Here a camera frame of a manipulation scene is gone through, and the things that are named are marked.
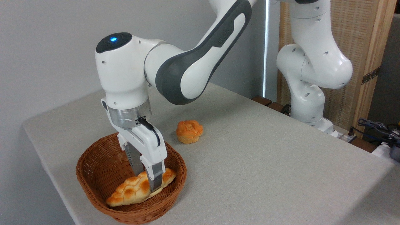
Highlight white power strip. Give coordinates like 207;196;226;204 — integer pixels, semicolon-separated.
335;127;357;143

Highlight black cable bundle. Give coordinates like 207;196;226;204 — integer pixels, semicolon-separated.
358;118;400;145

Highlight metal screen hinge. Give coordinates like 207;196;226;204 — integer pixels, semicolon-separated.
362;67;381;85

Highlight round muffin bread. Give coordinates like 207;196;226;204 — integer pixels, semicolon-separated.
176;120;204;144

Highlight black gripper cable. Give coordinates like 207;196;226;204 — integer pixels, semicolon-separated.
137;117;161;147

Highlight grey tablecloth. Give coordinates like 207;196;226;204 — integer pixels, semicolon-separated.
22;83;400;225

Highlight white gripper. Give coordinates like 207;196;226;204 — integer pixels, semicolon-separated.
101;98;166;193

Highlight braided bread loaf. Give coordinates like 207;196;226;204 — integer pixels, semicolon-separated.
106;168;177;207

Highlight brown wicker basket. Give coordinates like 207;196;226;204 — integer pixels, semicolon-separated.
76;133;187;225

